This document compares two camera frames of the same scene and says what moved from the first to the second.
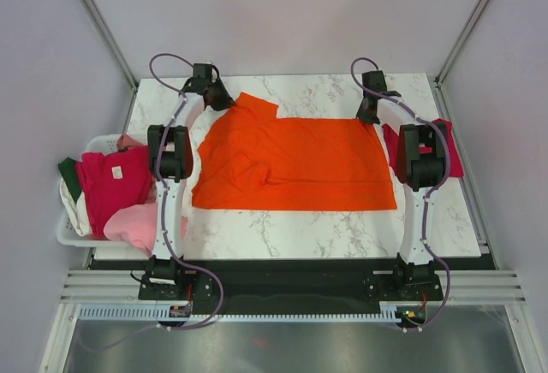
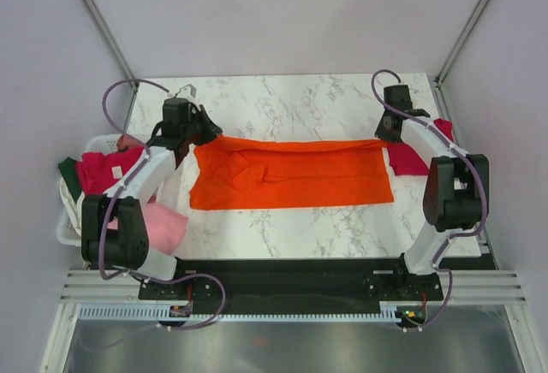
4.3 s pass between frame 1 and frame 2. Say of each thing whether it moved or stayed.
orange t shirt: moved
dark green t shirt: stayed
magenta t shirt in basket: stayed
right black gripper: moved
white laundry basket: stayed
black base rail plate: stayed
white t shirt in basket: stayed
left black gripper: moved
